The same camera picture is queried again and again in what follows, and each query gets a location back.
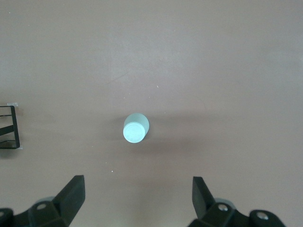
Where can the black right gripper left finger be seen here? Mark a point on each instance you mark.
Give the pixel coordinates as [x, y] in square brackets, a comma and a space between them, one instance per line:
[68, 201]

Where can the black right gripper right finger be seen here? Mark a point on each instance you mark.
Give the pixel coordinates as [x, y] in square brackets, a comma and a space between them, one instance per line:
[203, 203]

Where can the mint green cup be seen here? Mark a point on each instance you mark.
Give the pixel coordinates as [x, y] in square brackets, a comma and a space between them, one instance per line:
[133, 133]

